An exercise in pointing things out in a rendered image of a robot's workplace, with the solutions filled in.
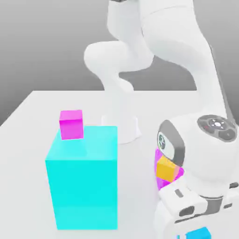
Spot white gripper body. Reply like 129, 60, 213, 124
154, 201, 239, 239

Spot small blue cube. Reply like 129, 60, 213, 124
176, 226, 212, 239

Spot small orange cube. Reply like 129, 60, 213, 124
156, 155, 177, 183

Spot small magenta cube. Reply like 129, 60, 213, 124
59, 109, 84, 141

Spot large magenta box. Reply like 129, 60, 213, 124
154, 147, 185, 191

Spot large cyan box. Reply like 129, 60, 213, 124
44, 126, 119, 231

